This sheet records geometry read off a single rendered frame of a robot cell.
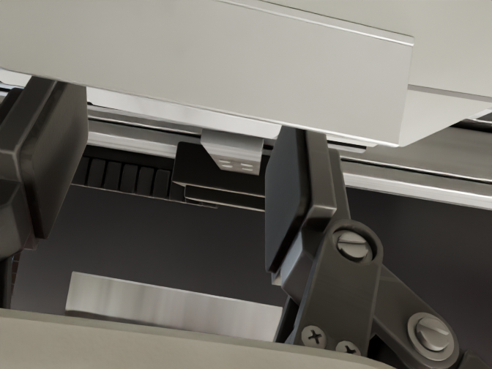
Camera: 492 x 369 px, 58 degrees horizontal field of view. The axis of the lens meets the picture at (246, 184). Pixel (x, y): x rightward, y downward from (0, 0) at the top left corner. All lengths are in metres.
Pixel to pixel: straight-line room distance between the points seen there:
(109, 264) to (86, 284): 0.53
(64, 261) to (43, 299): 0.07
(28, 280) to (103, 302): 0.58
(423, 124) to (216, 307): 0.12
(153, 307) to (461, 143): 0.37
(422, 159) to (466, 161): 0.04
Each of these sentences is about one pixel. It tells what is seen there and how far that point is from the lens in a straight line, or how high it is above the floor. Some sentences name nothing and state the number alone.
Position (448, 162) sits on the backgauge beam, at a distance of 0.49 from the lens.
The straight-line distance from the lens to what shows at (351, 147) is 0.22.
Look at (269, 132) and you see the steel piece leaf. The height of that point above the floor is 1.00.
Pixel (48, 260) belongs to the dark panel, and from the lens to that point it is 0.79.
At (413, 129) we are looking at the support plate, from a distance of 0.17.
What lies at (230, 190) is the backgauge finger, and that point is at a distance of 0.40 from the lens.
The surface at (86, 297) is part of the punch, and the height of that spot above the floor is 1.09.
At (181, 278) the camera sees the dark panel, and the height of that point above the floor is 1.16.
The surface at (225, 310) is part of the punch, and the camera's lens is 0.21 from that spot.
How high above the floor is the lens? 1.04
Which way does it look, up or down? 4 degrees down
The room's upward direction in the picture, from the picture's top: 171 degrees counter-clockwise
